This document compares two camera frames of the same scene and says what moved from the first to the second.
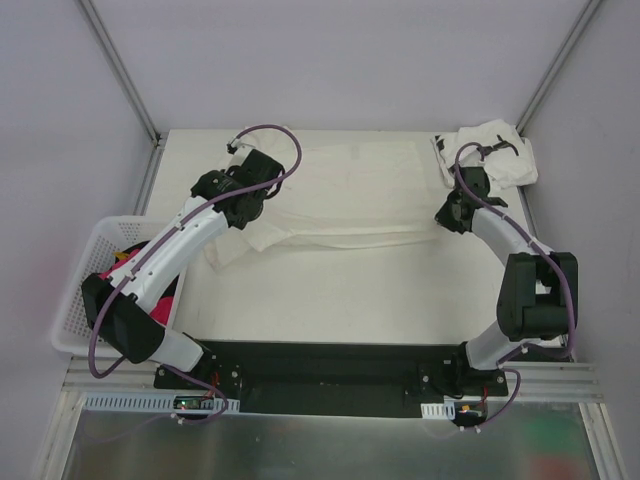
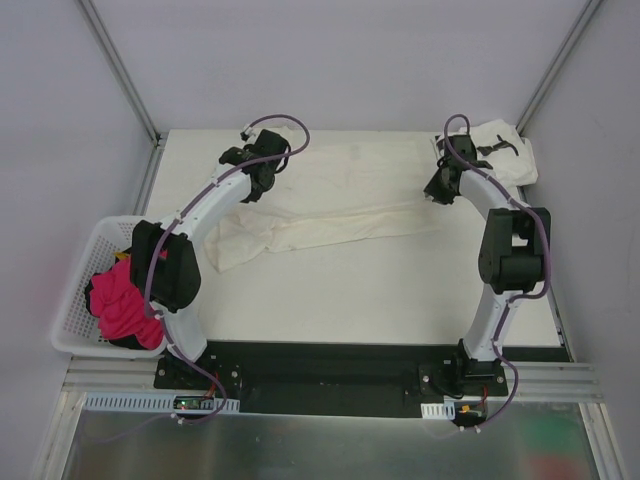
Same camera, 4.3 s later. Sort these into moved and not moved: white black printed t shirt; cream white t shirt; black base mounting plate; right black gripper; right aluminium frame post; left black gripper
Moved: right black gripper; left black gripper
Not moved: white black printed t shirt; right aluminium frame post; cream white t shirt; black base mounting plate
